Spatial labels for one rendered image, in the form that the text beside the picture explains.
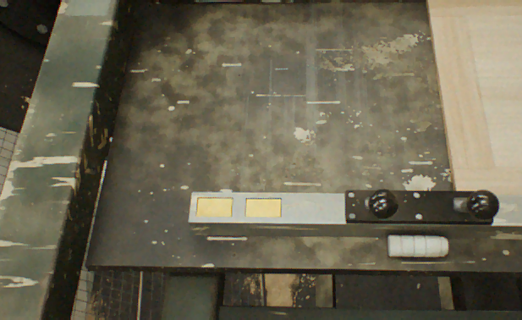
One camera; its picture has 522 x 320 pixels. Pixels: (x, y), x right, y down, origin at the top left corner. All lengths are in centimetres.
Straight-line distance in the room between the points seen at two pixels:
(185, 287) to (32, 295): 22
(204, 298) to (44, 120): 35
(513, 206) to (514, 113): 19
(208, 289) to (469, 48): 59
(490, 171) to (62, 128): 63
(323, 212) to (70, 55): 47
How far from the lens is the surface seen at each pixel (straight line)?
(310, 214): 91
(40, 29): 159
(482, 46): 118
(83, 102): 100
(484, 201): 81
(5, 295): 87
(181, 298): 95
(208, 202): 93
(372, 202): 79
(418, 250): 92
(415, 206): 92
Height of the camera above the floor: 202
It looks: 29 degrees down
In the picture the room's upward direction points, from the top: 66 degrees counter-clockwise
